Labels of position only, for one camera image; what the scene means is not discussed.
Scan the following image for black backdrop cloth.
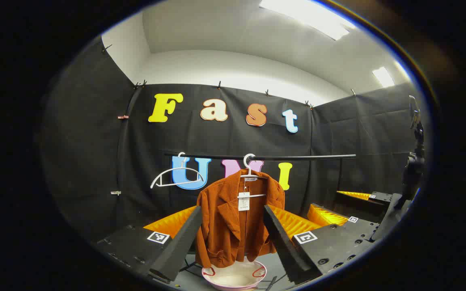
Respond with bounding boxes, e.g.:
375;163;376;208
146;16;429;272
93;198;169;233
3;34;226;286
41;36;424;243

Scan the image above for white clothes hanger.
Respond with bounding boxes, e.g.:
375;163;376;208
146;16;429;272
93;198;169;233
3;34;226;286
239;154;268;199

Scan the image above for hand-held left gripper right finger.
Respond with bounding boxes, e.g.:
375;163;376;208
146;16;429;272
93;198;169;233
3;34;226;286
263;204;375;285

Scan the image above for empty white hanger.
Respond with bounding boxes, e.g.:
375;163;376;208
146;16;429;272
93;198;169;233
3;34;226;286
150;152;205;190

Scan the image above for small ceiling light panel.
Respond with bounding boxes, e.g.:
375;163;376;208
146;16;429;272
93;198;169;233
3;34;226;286
373;67;395;88

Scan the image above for orange corduroy jacket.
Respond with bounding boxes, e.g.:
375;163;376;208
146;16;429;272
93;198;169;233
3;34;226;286
196;169;286;269

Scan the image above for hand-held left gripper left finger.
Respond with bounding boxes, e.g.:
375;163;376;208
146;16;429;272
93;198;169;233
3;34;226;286
95;205;203;283

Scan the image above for black clothes rack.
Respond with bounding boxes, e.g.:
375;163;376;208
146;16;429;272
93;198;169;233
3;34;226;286
164;152;357;291

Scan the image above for large ceiling light panel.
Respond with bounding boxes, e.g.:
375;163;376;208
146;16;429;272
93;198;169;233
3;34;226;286
259;0;357;41

